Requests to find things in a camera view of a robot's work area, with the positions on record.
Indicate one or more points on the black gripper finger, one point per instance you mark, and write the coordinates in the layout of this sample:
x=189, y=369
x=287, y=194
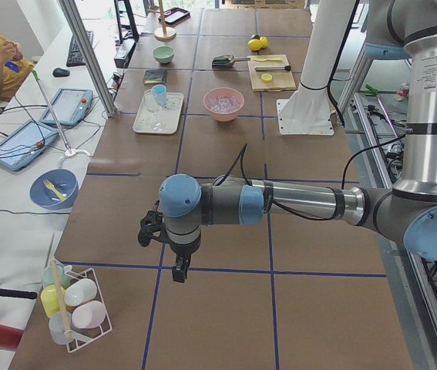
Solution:
x=176, y=274
x=183, y=274

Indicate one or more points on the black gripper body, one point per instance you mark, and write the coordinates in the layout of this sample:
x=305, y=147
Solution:
x=183, y=256

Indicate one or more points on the metal ice scoop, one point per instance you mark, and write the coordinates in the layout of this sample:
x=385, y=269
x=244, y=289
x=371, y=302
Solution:
x=227, y=61

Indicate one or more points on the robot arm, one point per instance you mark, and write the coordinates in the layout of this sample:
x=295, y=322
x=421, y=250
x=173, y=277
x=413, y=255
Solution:
x=405, y=214

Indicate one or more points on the white cup in rack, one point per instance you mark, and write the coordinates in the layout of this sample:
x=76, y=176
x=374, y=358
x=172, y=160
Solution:
x=80, y=292

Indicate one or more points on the pink cup in rack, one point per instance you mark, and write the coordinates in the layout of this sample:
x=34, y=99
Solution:
x=89, y=315

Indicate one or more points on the yellow cup in rack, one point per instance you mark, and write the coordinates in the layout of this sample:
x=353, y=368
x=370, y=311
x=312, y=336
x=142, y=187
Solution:
x=49, y=300

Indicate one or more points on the green cup in rack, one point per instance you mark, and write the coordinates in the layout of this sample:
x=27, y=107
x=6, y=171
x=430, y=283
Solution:
x=48, y=278

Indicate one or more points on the grey cup in rack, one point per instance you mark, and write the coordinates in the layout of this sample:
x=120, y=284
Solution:
x=57, y=330

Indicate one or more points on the clear ice cubes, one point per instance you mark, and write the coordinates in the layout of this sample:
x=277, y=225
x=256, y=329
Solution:
x=223, y=104

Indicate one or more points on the light blue cup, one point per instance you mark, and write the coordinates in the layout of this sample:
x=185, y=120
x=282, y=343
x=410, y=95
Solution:
x=160, y=94

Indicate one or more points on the cream bear tray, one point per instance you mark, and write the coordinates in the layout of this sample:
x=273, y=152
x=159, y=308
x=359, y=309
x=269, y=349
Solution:
x=165, y=121

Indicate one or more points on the blue bowl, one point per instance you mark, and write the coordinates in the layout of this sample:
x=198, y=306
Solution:
x=64, y=180

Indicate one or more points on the yellow plastic fork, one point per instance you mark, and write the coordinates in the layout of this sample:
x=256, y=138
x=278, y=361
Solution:
x=50, y=186

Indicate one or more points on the pink bowl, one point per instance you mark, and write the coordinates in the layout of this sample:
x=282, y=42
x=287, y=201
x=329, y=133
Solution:
x=224, y=91

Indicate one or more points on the clear wine glass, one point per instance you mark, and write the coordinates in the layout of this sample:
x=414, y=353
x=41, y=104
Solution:
x=153, y=110

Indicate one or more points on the grey yellow cloth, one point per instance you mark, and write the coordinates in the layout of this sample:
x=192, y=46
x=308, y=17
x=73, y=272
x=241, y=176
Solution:
x=155, y=76

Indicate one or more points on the far teach pendant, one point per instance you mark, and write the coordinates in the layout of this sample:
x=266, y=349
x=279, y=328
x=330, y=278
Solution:
x=72, y=105

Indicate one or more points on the teach pendant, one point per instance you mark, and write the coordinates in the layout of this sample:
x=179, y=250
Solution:
x=27, y=142
x=72, y=105

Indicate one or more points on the wooden cutting board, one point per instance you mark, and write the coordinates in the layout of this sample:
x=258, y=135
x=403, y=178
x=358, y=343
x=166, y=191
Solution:
x=283, y=81

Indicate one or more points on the lemon half slice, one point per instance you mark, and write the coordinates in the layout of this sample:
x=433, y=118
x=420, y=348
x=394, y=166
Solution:
x=267, y=78

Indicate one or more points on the near teach pendant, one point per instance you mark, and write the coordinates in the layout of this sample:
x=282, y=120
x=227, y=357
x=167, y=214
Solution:
x=27, y=142

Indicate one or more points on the green bowl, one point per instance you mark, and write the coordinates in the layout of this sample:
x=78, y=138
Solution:
x=163, y=54

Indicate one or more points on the yellow plastic knife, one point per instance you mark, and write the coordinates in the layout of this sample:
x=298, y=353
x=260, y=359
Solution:
x=268, y=60

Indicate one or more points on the steel cylinder tool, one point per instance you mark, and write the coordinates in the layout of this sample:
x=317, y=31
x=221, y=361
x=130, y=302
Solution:
x=286, y=68

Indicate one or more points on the wooden mug tree stand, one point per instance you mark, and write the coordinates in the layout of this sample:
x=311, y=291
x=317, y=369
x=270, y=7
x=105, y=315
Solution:
x=163, y=33

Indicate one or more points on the yellow lemon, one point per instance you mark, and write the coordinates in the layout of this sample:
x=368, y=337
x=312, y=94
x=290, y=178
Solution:
x=264, y=42
x=255, y=45

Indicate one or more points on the black computer mouse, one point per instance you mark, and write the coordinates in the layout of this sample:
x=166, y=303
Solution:
x=60, y=72

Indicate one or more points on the black keyboard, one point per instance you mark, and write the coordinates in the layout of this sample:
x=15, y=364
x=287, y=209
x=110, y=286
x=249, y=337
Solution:
x=75, y=56

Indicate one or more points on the white reacher stick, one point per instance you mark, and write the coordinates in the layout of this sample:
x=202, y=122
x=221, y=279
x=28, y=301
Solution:
x=70, y=152

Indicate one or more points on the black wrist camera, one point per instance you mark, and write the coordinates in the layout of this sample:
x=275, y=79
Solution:
x=152, y=227

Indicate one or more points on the white wire cup rack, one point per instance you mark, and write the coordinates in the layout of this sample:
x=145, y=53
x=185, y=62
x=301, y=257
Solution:
x=85, y=336

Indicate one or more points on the wooden rack handle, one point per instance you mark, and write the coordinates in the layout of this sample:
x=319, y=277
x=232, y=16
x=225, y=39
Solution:
x=60, y=299

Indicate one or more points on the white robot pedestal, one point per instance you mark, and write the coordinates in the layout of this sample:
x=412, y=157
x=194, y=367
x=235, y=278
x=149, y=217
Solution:
x=307, y=111

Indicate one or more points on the aluminium frame post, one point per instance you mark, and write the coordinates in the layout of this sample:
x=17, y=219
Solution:
x=77, y=27

